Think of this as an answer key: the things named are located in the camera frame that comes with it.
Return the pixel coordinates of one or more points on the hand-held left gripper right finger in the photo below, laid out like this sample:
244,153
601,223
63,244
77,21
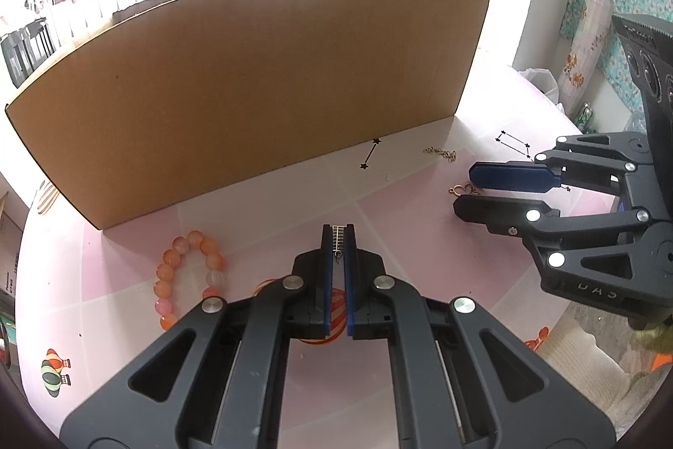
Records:
350,296

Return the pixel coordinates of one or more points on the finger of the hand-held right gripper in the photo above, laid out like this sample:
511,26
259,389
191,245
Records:
510,176
494,212

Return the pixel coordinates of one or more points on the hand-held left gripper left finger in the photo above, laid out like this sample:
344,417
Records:
328,296

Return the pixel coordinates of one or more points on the gold heart pendant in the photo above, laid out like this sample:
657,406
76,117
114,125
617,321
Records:
453,190

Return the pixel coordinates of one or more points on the large brown cardboard box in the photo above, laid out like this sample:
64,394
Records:
252,102

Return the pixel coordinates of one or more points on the pink balloon print table cover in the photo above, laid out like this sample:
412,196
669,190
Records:
420,228

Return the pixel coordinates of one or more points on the green drink can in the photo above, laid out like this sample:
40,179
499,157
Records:
584,117

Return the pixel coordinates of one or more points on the large white plastic bag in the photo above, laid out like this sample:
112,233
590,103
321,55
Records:
539,83

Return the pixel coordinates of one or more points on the flower print paper roll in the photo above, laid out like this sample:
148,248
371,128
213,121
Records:
578,60

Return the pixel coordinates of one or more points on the green fuzzy cloth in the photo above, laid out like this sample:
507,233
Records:
652,341

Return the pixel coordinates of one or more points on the beige knitted cushion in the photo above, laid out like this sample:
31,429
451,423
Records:
583,359

